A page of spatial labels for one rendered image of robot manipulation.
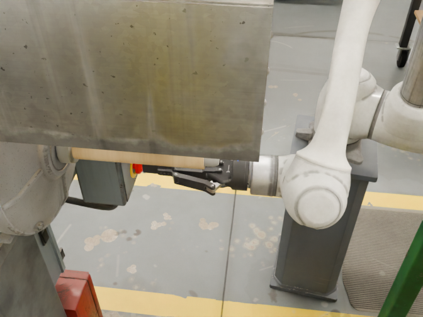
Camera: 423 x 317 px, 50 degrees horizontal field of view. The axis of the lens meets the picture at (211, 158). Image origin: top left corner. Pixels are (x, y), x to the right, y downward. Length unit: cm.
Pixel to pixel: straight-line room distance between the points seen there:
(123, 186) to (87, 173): 8
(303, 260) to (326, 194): 107
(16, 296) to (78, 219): 132
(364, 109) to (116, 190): 76
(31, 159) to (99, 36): 29
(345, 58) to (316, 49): 277
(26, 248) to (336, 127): 64
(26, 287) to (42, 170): 43
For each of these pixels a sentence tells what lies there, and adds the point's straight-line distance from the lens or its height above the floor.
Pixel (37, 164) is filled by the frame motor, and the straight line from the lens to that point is 62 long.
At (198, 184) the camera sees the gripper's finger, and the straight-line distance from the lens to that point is 96.
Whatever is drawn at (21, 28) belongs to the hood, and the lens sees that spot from 38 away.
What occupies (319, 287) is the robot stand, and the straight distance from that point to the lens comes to 194.
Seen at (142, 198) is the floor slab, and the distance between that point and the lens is 231.
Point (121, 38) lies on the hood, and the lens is 35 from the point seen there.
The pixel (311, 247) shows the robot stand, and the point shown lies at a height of 30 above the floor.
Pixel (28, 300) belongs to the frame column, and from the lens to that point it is 104.
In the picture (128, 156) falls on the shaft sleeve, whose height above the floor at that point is 125.
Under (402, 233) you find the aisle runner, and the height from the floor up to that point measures 0.
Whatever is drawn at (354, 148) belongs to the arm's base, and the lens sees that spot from 150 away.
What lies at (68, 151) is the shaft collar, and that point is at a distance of 63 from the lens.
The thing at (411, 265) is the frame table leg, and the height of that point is 66.
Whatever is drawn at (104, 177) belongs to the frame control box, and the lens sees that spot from 96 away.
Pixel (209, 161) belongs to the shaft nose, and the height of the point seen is 125.
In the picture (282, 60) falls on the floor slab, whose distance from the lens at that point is 347.
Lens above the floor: 165
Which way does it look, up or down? 41 degrees down
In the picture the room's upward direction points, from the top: straight up
